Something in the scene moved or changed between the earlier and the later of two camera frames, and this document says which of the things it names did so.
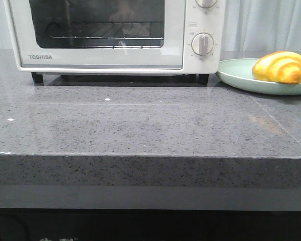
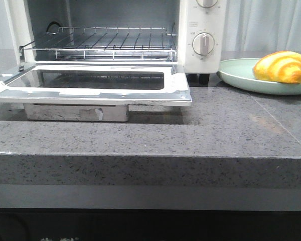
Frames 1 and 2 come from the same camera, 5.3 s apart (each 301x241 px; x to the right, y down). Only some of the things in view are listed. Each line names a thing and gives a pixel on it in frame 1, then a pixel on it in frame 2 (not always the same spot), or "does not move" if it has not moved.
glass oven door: x=98 y=35 -> x=108 y=84
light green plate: x=239 y=73 does not move
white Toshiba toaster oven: x=118 y=37 does not move
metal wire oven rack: x=105 y=29 -> x=107 y=43
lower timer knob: x=202 y=43 does not move
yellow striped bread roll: x=282 y=67 does not move
